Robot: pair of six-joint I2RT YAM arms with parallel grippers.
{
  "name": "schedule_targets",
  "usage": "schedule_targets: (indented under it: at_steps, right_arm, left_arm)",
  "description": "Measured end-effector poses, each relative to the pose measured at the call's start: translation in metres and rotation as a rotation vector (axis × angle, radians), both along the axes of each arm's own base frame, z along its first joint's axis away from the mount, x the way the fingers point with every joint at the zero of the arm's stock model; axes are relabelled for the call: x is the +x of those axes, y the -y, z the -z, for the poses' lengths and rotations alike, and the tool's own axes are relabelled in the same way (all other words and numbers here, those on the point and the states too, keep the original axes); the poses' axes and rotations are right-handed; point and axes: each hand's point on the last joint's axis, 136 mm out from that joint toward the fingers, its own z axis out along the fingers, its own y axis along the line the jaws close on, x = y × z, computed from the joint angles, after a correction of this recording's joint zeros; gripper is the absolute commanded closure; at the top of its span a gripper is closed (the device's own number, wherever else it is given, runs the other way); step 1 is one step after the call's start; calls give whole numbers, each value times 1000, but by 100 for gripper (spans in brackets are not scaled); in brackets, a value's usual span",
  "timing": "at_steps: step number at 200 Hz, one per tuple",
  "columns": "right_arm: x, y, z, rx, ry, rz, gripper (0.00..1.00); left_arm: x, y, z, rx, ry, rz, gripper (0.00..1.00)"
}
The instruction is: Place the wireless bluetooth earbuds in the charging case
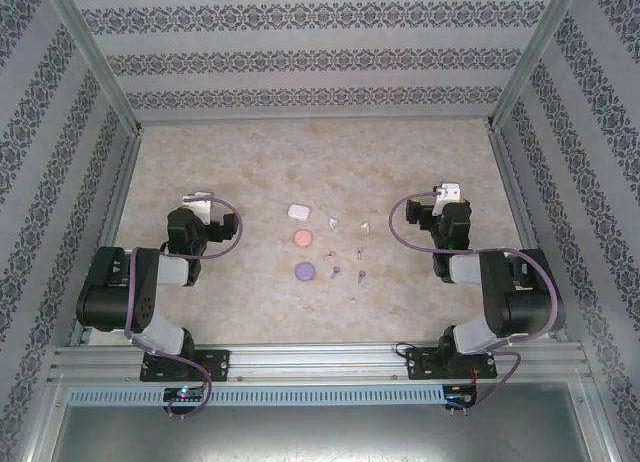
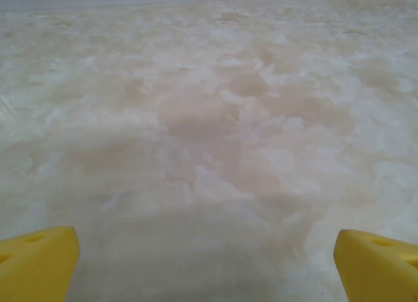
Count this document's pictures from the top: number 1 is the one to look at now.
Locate left controller circuit board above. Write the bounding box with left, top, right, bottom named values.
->
left=163, top=386, right=206, bottom=402

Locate controller circuit board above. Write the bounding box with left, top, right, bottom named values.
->
left=443, top=385, right=477, bottom=409
left=163, top=386, right=206, bottom=402

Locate right controller circuit board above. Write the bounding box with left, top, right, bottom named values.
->
left=443, top=385, right=477, bottom=409

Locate grey metal sheet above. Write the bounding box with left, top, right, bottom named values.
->
left=22, top=381, right=619, bottom=462

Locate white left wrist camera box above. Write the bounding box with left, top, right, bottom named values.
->
left=181, top=191, right=214, bottom=227

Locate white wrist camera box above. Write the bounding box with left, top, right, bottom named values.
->
left=181, top=191, right=214, bottom=227
left=432, top=182, right=461, bottom=217

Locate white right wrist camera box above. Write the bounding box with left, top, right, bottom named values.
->
left=432, top=182, right=461, bottom=217

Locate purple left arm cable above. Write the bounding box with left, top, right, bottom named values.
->
left=122, top=195, right=245, bottom=422

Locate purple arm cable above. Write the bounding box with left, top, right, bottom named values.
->
left=389, top=191, right=564, bottom=418
left=122, top=195, right=245, bottom=422

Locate aluminium side rail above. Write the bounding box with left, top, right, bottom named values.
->
left=487, top=121, right=571, bottom=343
left=67, top=124, right=146, bottom=347

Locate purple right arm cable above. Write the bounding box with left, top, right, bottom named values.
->
left=389, top=191, right=564, bottom=418

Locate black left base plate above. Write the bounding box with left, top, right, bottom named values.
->
left=139, top=349, right=232, bottom=383

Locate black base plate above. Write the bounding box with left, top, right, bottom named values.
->
left=405, top=346, right=499, bottom=382
left=139, top=349, right=232, bottom=383

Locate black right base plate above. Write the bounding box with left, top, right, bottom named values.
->
left=405, top=346, right=499, bottom=382

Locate aluminium frame post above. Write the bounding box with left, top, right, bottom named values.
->
left=39, top=0, right=144, bottom=136
left=484, top=0, right=587, bottom=133

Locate aluminium mounting rail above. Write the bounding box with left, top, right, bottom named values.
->
left=48, top=344, right=586, bottom=383

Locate slotted grey cable duct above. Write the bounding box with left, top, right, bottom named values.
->
left=66, top=385, right=446, bottom=406

